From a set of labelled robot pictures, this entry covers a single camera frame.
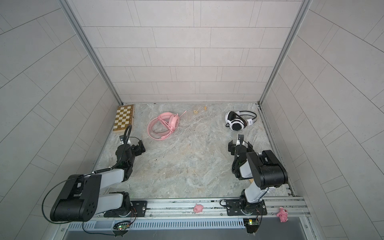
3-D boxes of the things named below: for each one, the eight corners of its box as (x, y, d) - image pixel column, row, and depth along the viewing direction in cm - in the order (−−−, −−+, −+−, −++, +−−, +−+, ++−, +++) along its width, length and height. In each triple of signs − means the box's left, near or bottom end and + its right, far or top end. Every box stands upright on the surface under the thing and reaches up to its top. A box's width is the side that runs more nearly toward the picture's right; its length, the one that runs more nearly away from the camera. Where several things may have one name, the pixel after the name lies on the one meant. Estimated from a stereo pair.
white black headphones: (230, 135, 101) (232, 127, 94) (222, 119, 109) (224, 112, 102) (257, 128, 104) (262, 121, 97) (248, 114, 113) (252, 106, 106)
